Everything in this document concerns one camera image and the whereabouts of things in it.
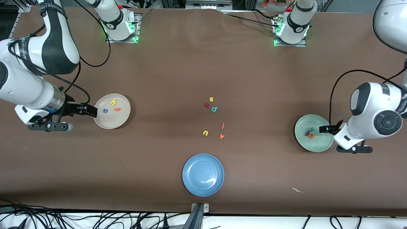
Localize light brown plate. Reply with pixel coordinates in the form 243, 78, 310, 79
93, 93, 131, 129

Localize green plate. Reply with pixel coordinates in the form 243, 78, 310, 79
294, 114, 335, 153

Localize large table cover sheet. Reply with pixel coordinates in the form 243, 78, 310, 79
0, 6, 407, 217

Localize blue plate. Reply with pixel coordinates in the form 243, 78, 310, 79
182, 154, 225, 197

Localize orange patterned object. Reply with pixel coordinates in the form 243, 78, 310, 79
261, 0, 288, 8

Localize grey socket box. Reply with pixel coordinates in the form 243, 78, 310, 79
185, 0, 233, 9

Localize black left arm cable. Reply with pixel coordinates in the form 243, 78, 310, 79
328, 0, 407, 127

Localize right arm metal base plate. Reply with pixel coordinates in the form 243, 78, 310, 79
106, 13, 141, 44

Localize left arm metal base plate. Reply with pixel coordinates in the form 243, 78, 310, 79
273, 16, 307, 47

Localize aluminium frame profile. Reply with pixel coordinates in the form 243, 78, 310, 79
11, 0, 34, 31

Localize tangled black cables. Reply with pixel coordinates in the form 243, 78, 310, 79
0, 199, 180, 229

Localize thin black table cable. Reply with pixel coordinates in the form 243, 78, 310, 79
223, 11, 278, 27

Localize grey metal clamp bracket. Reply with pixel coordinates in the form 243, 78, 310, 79
191, 203, 210, 213

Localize black aluminium post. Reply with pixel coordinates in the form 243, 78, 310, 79
183, 204, 204, 229

